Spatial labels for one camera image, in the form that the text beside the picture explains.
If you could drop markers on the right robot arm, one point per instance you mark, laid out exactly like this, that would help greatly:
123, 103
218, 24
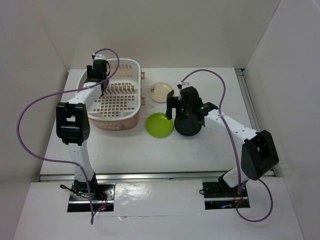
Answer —
255, 151

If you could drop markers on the cream floral plate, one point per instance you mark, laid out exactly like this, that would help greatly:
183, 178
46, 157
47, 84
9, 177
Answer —
159, 91

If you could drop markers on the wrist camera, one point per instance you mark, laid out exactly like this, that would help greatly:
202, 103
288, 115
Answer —
98, 56
183, 85

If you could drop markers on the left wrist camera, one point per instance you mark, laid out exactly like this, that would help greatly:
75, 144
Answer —
98, 56

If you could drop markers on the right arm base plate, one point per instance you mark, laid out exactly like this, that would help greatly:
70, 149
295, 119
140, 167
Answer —
215, 199

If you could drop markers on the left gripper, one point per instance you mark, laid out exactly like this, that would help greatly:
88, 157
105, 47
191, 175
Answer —
89, 70

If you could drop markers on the black plate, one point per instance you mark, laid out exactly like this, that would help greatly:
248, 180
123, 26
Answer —
186, 126

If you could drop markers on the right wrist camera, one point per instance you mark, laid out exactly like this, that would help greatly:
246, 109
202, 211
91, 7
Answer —
183, 85

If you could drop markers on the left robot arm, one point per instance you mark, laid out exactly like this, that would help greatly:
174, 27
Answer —
73, 127

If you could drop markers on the green plastic plate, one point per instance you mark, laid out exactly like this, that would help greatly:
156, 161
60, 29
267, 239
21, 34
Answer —
158, 126

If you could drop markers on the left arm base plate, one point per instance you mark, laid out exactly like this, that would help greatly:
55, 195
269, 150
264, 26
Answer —
102, 201

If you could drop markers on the white slotted dish rack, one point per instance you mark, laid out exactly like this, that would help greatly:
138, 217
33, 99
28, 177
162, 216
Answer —
117, 97

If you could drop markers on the right side aluminium rail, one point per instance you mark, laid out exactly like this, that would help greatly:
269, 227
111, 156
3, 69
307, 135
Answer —
247, 98

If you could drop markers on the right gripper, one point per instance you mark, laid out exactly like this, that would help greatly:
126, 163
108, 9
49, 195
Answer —
172, 102

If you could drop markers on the aluminium table rail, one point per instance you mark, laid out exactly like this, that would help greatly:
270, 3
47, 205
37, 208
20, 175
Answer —
138, 176

